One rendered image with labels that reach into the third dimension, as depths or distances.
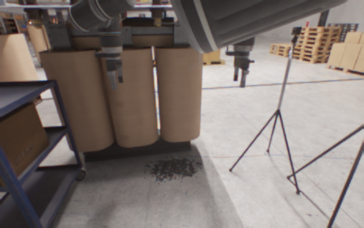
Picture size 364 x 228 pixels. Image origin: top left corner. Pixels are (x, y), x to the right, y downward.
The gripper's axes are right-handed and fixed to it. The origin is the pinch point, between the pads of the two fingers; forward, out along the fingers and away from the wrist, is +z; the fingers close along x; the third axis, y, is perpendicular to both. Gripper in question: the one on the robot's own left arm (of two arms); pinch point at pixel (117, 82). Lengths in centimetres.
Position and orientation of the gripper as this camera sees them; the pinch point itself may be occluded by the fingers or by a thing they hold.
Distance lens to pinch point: 114.3
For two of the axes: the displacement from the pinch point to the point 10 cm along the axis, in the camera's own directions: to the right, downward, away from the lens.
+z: 0.1, 9.0, 4.3
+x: -0.2, -4.3, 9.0
